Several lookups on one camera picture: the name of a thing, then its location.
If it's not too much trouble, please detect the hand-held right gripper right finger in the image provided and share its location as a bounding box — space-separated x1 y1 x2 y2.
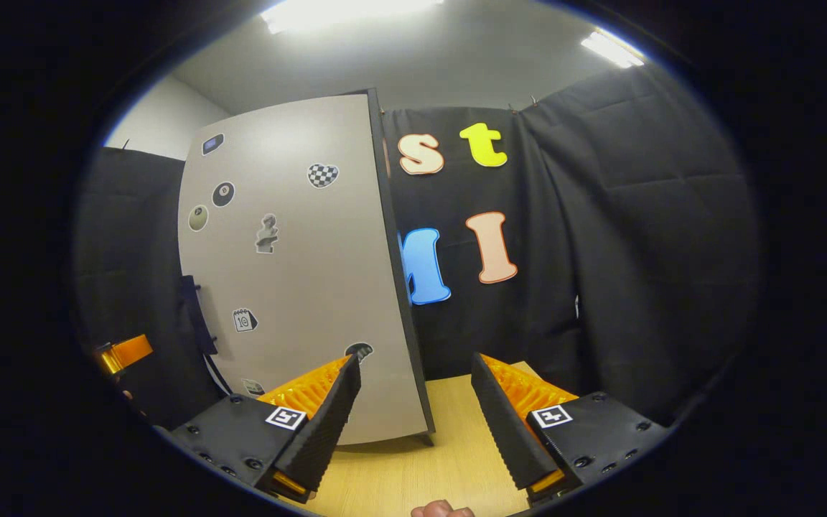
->
471 352 673 507

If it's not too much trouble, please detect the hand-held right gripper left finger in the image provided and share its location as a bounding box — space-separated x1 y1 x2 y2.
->
169 355 362 503

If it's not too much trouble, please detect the grey cabinet door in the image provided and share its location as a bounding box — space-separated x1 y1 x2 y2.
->
178 93 429 446

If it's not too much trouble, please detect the dark grey cabinet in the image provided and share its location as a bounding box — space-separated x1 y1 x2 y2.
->
363 88 436 446

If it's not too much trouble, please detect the black backdrop cloth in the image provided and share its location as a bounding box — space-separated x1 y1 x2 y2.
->
73 65 762 432

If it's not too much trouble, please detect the black door handle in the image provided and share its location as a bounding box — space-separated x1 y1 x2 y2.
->
180 275 231 396

